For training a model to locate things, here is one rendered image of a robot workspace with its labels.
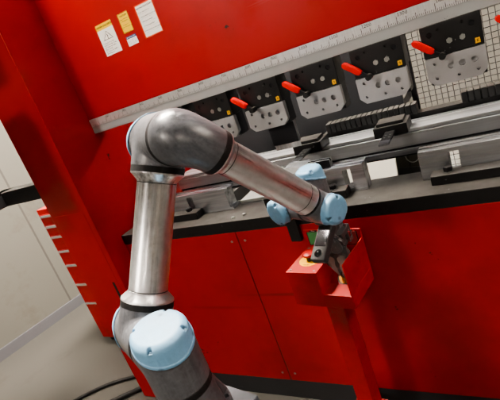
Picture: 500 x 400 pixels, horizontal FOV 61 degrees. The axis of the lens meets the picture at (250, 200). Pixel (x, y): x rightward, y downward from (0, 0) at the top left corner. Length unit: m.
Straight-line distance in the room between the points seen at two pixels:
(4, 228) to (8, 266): 0.29
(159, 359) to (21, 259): 2.97
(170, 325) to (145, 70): 1.11
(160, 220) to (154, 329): 0.22
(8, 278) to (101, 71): 2.22
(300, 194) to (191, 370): 0.42
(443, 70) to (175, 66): 0.90
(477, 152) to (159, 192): 0.94
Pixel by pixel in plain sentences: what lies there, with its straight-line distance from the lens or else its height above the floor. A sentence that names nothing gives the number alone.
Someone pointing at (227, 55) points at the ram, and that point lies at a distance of 1.53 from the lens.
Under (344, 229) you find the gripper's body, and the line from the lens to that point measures 1.26.
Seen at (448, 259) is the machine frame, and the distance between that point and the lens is 1.45.
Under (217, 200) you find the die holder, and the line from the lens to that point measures 1.75.
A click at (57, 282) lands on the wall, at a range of 3.86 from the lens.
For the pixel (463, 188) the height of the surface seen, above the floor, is 0.88.
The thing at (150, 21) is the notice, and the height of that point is 1.64.
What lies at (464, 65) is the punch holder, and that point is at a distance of 1.35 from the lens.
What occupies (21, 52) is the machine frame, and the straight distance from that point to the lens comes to 1.92.
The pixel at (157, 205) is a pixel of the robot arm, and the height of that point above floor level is 1.19.
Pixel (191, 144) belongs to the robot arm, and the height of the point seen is 1.29.
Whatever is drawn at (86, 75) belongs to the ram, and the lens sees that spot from 1.94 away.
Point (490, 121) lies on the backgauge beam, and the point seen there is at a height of 0.95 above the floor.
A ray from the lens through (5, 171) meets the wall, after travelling 3.71.
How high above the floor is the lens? 1.41
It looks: 17 degrees down
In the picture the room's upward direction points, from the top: 20 degrees counter-clockwise
